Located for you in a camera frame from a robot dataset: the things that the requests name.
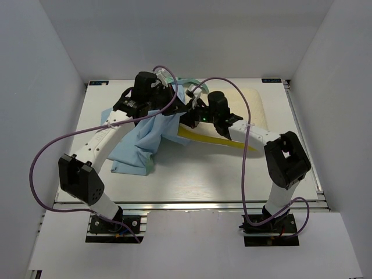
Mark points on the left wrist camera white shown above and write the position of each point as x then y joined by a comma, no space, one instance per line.
164,76

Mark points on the left blue table sticker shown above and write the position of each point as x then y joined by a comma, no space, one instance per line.
98,83

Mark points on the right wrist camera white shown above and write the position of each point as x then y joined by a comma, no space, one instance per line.
194,94

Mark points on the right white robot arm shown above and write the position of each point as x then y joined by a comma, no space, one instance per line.
287,162

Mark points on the right blue table sticker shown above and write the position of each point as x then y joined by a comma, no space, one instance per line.
271,80

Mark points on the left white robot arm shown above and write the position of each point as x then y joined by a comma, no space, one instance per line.
79,172

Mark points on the light blue pillowcase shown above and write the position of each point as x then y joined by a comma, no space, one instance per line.
134,153

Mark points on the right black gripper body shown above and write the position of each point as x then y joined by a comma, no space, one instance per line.
199,114

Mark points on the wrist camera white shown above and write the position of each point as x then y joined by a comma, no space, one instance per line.
194,94
164,76

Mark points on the cream yellow foam pillow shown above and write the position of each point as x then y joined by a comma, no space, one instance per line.
250,104

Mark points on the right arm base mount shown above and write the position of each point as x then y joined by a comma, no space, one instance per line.
276,233

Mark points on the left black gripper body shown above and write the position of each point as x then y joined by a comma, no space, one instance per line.
162,99

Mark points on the blue table sticker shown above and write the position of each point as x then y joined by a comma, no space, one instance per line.
98,83
271,80

